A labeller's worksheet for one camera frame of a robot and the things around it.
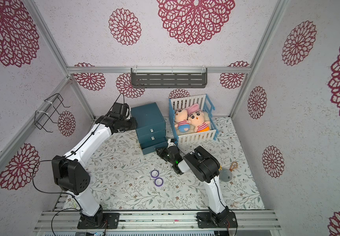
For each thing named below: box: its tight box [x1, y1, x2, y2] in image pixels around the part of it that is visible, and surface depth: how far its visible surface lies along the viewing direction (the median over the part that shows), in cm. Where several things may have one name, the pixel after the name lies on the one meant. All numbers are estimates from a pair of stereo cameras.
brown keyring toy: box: [228, 161, 239, 173], surface depth 96 cm
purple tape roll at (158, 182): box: [154, 177, 164, 187], surface depth 89 cm
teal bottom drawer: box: [140, 141, 169, 155], surface depth 97 cm
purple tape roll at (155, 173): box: [150, 169, 160, 178], surface depth 92 cm
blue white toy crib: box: [168, 93, 219, 146], surface depth 105 cm
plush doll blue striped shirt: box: [174, 108, 192, 133], surface depth 105 cm
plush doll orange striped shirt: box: [186, 103, 211, 133], surface depth 103 cm
